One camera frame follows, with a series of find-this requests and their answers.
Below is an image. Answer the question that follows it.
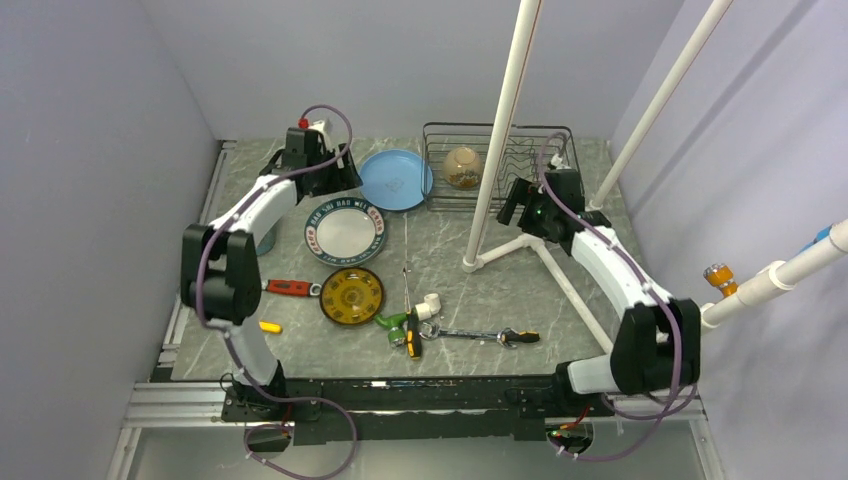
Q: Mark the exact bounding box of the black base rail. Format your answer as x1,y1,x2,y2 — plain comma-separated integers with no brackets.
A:
221,375,612,446

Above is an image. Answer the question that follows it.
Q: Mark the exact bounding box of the small yellow screwdriver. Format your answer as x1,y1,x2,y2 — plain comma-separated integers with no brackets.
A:
259,321,283,335

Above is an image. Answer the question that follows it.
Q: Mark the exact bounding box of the yellow brown patterned plate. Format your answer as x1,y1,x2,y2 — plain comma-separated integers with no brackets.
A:
319,267,386,327

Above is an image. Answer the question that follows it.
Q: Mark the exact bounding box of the black yellow screwdriver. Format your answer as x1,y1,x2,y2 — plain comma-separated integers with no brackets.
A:
402,263,422,360

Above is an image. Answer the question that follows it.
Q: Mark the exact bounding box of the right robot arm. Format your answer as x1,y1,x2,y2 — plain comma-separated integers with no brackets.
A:
497,168,701,415

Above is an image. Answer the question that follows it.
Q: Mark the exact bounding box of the blue plate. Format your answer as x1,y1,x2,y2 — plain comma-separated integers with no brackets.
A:
358,149,434,212

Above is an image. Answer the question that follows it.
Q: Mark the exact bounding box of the green pipe fitting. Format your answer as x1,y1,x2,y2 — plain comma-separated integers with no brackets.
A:
374,312,407,347

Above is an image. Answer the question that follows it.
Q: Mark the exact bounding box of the red handled adjustable wrench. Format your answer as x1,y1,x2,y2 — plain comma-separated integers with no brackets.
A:
261,279,321,297

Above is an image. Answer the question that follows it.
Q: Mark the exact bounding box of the blue butterfly mug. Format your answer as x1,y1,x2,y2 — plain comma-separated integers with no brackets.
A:
256,224,278,256

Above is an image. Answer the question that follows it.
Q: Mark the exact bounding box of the orange valve knob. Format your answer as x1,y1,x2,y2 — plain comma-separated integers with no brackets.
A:
703,263,738,298

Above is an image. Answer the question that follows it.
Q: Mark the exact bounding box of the steel ratchet wrench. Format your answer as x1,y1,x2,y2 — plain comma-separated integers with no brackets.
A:
419,322,541,349

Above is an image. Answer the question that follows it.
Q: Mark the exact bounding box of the green rimmed white plate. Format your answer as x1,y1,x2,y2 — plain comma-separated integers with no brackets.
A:
304,197,387,267

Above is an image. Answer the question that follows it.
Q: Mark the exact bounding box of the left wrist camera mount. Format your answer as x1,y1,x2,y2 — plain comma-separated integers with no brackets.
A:
298,117,333,148

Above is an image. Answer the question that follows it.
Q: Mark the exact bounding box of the black wire dish rack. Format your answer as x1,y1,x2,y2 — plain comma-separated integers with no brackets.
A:
422,121,580,213

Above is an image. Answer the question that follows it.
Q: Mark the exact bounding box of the white ceramic bowl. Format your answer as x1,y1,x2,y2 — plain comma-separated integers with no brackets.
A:
442,146,484,189

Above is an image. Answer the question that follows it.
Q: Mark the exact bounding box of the white pvc pipe frame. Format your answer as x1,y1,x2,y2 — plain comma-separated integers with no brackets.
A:
462,1,847,354

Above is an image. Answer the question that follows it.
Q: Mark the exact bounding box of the white pvc elbow fitting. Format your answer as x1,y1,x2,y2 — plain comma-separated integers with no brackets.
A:
413,293,442,321

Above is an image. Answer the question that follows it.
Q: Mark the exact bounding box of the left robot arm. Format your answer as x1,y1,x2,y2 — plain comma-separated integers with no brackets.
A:
180,119,361,420

